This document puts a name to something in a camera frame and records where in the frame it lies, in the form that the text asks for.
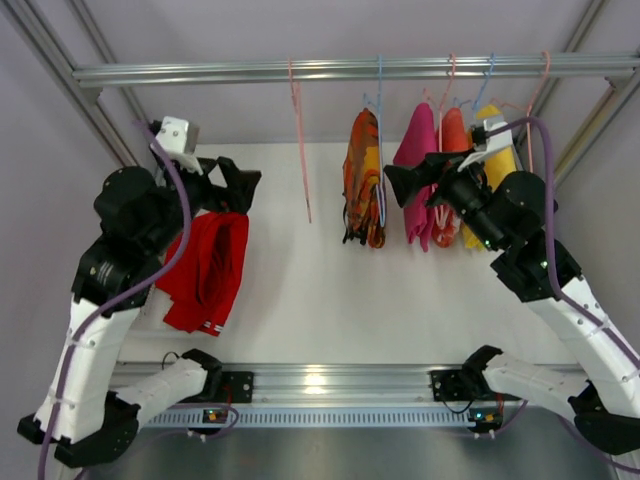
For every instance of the orange black patterned trousers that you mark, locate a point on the orange black patterned trousers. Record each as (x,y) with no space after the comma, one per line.
(361,178)

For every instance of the blue hanger with yellow trousers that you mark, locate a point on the blue hanger with yellow trousers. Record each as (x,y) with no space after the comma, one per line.
(476,103)

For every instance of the yellow trousers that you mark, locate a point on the yellow trousers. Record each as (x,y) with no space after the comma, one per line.
(496,169)

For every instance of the red trousers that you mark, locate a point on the red trousers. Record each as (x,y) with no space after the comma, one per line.
(210,280)

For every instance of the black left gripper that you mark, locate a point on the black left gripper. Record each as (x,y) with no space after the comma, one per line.
(215,183)

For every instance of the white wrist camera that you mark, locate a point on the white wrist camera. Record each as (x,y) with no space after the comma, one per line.
(489,138)
(178,138)

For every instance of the blue hanger with patterned trousers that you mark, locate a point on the blue hanger with patterned trousers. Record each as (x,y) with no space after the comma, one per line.
(376,106)

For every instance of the white plastic perforated basket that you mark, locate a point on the white plastic perforated basket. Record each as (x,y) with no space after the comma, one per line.
(145,320)

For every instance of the aluminium frame post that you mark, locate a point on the aluminium frame post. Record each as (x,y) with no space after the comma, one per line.
(49,48)

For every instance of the pink hanger with red trousers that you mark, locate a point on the pink hanger with red trousers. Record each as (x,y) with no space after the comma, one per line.
(297,107)

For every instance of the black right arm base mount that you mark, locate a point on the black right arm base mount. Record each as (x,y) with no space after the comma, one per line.
(456,385)

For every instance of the empty pink hanger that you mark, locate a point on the empty pink hanger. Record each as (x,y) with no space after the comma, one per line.
(529,107)

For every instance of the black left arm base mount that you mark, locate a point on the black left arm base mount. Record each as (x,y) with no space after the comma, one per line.
(228,387)

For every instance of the magenta trousers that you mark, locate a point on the magenta trousers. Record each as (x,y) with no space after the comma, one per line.
(419,139)

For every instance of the aluminium hanging rail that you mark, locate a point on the aluminium hanging rail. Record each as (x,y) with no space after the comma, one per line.
(557,65)

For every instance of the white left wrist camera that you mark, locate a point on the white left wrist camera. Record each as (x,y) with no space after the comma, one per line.
(178,138)

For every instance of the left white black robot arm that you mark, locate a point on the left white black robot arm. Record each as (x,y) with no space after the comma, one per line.
(186,237)

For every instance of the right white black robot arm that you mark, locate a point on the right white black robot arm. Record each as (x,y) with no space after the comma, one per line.
(515,221)

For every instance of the orange white tie-dye trousers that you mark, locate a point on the orange white tie-dye trousers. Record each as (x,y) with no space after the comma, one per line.
(453,139)

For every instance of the grey slotted cable duct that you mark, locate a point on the grey slotted cable duct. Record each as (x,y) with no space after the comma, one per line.
(318,417)

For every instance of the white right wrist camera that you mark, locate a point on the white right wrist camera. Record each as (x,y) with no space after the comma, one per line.
(489,138)

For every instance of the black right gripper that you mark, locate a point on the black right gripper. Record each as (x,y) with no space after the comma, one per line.
(439,176)

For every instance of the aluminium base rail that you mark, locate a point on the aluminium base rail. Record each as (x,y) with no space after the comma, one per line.
(334,385)

